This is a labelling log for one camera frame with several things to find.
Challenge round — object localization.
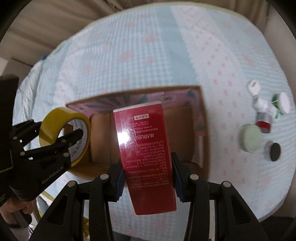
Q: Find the yellow tape roll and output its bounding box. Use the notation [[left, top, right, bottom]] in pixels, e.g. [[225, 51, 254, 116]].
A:
[[39, 107, 91, 166]]

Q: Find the black lidded small jar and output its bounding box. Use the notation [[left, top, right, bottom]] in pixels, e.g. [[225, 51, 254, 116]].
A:
[[264, 141, 281, 162]]

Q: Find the red rectangular box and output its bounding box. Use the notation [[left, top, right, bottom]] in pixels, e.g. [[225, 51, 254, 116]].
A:
[[113, 101, 177, 215]]

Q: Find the small silver red bottle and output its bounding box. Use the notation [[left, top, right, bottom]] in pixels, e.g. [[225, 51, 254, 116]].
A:
[[256, 113, 273, 133]]

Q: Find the white pill bottle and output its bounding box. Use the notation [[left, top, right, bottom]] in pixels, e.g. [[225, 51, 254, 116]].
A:
[[252, 95, 280, 119]]

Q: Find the green labelled white jar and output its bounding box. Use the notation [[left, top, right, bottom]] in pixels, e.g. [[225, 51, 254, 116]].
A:
[[272, 92, 290, 114]]

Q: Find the person's left hand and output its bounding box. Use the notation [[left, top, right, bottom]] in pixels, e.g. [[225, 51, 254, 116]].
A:
[[1, 197, 33, 225]]

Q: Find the open cardboard box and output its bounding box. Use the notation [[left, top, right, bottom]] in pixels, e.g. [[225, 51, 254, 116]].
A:
[[66, 85, 210, 181]]

